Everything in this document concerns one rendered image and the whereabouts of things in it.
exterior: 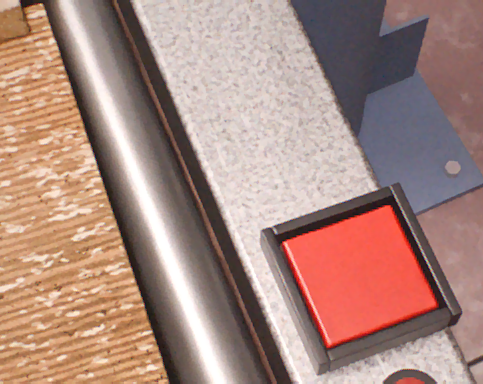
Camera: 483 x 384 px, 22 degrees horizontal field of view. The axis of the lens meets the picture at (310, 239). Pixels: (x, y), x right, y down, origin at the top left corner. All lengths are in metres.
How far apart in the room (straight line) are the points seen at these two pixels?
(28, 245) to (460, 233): 1.12
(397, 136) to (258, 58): 1.04
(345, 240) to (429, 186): 1.07
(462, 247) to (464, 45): 0.32
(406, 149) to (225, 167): 1.07
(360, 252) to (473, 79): 1.19
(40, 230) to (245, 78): 0.14
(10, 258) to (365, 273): 0.17
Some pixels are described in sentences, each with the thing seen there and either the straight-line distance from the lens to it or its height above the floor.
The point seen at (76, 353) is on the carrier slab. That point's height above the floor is 0.94.
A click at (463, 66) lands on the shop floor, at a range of 1.81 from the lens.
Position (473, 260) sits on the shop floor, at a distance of 1.67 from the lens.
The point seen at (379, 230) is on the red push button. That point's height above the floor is 0.93.
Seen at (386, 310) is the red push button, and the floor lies 0.93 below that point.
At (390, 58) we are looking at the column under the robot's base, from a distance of 1.69.
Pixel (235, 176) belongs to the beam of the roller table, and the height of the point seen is 0.92.
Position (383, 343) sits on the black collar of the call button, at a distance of 0.61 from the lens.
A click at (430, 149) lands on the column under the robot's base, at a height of 0.01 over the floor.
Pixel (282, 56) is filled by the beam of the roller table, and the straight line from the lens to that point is 0.69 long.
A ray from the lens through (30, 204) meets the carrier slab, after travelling 0.63.
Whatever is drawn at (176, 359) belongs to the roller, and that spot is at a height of 0.91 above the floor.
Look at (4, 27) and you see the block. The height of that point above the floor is 0.95.
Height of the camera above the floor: 1.49
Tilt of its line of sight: 65 degrees down
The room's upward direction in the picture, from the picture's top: 10 degrees clockwise
